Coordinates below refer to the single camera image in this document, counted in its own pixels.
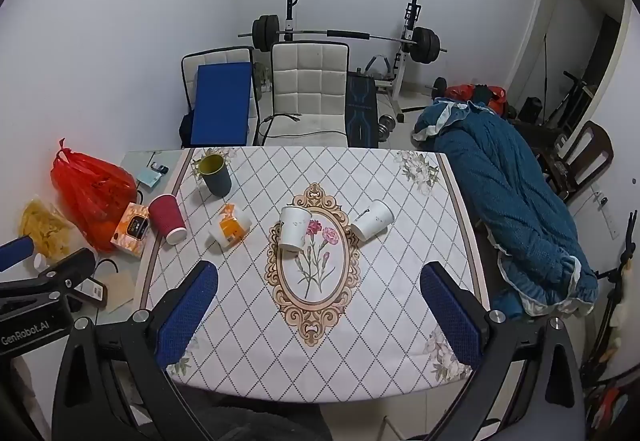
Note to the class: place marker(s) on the orange tissue box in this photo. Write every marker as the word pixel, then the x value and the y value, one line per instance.
pixel 130 231

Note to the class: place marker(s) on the blue cushion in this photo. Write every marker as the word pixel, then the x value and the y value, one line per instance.
pixel 222 103

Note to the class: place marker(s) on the barbell with black plates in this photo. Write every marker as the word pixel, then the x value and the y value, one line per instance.
pixel 425 43

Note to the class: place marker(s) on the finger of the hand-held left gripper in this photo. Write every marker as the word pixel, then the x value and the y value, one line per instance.
pixel 67 268
pixel 15 253

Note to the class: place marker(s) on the light blue packet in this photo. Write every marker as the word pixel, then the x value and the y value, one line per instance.
pixel 149 177

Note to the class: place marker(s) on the black exercise machine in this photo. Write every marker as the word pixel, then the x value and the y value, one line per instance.
pixel 572 96

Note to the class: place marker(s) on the colourful bag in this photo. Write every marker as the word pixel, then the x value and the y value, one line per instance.
pixel 612 408

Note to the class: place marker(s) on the dark wooden chair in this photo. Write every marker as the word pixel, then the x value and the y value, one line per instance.
pixel 595 151

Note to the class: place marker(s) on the red ribbed paper cup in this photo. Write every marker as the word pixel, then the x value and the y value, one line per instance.
pixel 167 217

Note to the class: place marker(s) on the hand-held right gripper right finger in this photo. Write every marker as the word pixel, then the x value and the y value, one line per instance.
pixel 452 316

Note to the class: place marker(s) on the orange and white paper cup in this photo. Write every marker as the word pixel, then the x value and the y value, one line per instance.
pixel 231 226

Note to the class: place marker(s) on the floral patterned tablecloth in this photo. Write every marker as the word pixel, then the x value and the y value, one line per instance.
pixel 240 291

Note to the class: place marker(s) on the brown paper envelope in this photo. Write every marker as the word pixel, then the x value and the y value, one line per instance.
pixel 120 291

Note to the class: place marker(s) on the white power strip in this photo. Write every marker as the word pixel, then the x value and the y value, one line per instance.
pixel 606 213

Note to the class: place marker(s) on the black mat with blue lines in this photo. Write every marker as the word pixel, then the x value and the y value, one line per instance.
pixel 360 111

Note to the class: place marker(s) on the white weight bench rack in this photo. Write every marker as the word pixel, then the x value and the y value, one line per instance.
pixel 406 56

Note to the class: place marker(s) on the yellow plastic bag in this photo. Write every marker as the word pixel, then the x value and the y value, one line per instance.
pixel 45 226

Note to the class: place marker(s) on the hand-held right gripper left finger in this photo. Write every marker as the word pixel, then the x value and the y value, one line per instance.
pixel 187 311

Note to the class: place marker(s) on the small black and white gadget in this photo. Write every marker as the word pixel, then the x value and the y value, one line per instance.
pixel 159 168

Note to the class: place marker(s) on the teal quilted blanket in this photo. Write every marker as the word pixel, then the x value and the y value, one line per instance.
pixel 505 201

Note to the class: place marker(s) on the grey dumbbell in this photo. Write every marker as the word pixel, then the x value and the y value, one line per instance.
pixel 386 127

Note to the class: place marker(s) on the red plastic bag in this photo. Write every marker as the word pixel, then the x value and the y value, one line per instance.
pixel 92 201

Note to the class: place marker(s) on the grey cup with yellow inside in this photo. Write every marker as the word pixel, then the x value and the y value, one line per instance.
pixel 216 173

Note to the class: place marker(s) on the black device with white label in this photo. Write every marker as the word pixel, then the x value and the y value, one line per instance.
pixel 92 291

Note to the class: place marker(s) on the white padded chair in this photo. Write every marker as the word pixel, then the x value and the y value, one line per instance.
pixel 309 86
pixel 220 55

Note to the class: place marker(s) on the black dumbbell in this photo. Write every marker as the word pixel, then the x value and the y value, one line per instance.
pixel 440 86

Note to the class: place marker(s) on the black speaker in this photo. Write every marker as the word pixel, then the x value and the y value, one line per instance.
pixel 531 108

